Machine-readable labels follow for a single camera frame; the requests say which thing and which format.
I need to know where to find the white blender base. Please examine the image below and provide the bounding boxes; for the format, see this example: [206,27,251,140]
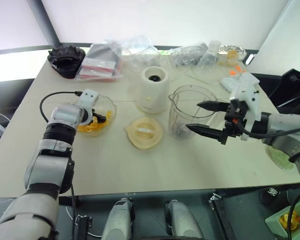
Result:
[135,66,170,115]

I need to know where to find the clear blender jar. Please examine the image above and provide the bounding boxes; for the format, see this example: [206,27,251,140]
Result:
[168,84,219,140]

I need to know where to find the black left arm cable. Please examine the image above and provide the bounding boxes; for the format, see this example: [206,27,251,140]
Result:
[39,91,83,124]

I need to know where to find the small clear plastic bag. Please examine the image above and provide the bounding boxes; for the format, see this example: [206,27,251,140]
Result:
[197,39,222,70]

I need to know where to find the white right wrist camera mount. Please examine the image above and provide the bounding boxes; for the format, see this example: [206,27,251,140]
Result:
[229,76,262,141]

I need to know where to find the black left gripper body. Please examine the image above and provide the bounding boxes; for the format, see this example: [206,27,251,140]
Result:
[89,111,102,126]

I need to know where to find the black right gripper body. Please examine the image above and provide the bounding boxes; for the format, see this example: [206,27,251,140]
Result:
[223,98,248,138]

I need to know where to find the black crumpled cloth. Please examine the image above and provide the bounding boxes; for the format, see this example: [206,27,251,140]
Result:
[47,44,87,80]

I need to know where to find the clear glass bowl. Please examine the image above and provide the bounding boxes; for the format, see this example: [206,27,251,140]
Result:
[76,96,118,138]

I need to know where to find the plastic bag with cables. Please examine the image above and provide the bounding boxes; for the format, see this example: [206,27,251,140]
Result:
[166,42,208,67]

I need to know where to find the black table frame leg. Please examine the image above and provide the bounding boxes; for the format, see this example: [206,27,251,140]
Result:
[73,214,93,240]
[209,192,241,240]

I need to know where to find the green waste bin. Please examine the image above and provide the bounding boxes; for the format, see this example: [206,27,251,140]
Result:
[264,199,300,240]

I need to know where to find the orange segments pile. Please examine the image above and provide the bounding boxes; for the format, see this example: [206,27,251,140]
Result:
[77,109,116,135]

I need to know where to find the silver robot right leg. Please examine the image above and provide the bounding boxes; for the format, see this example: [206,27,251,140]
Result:
[164,199,205,240]

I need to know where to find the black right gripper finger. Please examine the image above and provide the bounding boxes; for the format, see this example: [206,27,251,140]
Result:
[196,100,231,113]
[185,124,228,145]

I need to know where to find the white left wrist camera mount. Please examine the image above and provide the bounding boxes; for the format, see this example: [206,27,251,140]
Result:
[76,88,101,126]

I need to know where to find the white cutting board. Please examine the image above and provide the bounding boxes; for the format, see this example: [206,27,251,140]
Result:
[219,72,260,92]

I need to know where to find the cream blender lid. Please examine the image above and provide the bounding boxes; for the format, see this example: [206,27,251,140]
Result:
[125,115,165,150]

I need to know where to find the orange peels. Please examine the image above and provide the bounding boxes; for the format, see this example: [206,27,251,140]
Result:
[278,211,300,231]

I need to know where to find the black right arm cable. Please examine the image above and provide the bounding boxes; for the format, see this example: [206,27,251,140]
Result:
[236,122,300,139]

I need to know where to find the silver robot leg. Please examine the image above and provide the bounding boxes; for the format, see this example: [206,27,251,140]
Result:
[164,199,205,240]
[101,197,136,240]

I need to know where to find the black chair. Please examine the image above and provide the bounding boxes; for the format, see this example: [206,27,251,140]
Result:
[267,68,300,116]

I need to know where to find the plastic bag grey red packs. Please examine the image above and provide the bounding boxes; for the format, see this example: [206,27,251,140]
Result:
[74,42,125,82]

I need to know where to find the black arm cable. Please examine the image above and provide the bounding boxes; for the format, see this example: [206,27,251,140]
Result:
[236,122,300,139]
[39,91,83,124]

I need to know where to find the green towel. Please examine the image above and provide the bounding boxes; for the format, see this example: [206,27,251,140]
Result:
[264,144,295,172]

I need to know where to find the silver robot left leg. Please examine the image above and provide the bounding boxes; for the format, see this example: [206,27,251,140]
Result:
[101,197,136,240]

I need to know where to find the small orange plastic pieces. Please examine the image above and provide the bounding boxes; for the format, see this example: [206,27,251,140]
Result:
[227,65,247,77]

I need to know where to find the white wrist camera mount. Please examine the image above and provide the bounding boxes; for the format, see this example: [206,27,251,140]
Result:
[76,88,101,126]
[229,76,262,141]

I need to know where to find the crumpled clear plastic bags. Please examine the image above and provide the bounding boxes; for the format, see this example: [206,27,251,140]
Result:
[104,34,163,73]

